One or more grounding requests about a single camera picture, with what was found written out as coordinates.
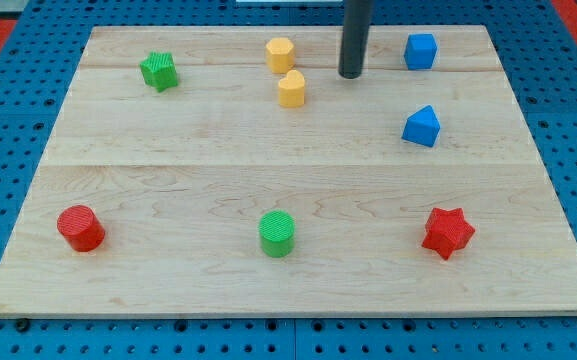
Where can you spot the green cylinder block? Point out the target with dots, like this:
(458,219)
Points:
(276,231)

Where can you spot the yellow heart block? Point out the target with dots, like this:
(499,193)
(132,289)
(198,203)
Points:
(291,89)

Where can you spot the light wooden board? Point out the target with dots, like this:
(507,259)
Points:
(180,179)

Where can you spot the yellow hexagon block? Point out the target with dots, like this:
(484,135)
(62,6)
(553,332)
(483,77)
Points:
(280,55)

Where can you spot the blue pentagon house block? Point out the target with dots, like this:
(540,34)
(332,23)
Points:
(422,127)

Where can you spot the red star block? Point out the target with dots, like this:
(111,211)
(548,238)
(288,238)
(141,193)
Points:
(447,231)

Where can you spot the green star block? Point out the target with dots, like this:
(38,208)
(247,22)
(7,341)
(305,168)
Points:
(158,71)

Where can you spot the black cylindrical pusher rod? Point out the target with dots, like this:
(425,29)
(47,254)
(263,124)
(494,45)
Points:
(355,31)

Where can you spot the blue cube block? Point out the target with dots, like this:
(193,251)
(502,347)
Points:
(420,51)

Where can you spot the red cylinder block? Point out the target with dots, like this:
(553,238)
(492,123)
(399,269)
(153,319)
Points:
(81,228)

